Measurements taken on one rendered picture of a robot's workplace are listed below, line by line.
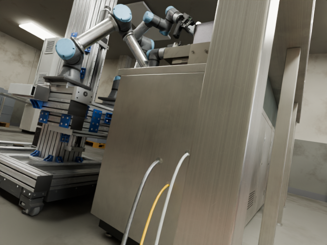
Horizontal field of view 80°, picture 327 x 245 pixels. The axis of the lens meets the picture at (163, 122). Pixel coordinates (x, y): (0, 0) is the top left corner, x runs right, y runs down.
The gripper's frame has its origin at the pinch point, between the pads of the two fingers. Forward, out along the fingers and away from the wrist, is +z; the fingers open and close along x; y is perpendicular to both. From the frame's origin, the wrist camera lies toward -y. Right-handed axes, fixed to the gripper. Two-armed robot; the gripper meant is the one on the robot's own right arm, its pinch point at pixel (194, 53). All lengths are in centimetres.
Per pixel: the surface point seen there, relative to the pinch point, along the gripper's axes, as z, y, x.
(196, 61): 14.7, -15.9, -21.9
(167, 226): 17, -87, -26
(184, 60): 6.2, -13.5, -18.7
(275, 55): 40.2, 4.9, 19.7
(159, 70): -2.4, -21.1, -25.9
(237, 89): 50, -47, -77
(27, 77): -779, 74, 181
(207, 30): 5.8, 13.4, -0.2
